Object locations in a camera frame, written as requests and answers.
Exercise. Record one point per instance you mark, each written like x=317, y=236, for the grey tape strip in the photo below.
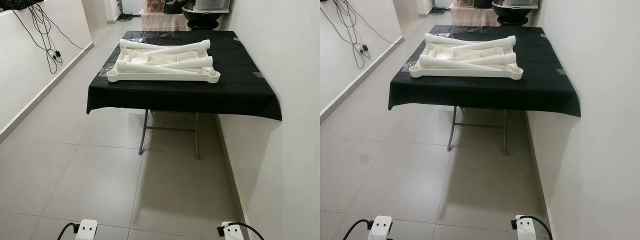
x=258, y=74
x=560, y=71

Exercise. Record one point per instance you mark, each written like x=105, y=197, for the black tablecloth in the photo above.
x=540, y=90
x=235, y=90

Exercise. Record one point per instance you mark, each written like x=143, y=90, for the white plastic table top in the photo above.
x=465, y=73
x=160, y=77

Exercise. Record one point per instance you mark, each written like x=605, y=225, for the black round basin stand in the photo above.
x=200, y=19
x=510, y=14

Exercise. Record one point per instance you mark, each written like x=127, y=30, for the clear plastic storage box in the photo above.
x=520, y=3
x=212, y=5

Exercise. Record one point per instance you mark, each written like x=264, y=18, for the beige towel cloth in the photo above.
x=475, y=17
x=165, y=22

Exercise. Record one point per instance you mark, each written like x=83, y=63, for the black bag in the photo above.
x=482, y=3
x=175, y=6

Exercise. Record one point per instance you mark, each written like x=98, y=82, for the red patterned box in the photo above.
x=464, y=3
x=155, y=5

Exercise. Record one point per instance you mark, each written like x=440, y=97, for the black router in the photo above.
x=20, y=4

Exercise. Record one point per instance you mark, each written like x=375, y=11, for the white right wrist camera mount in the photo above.
x=234, y=232
x=526, y=230

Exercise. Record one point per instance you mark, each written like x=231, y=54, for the grey metal folding table frame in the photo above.
x=480, y=125
x=170, y=129

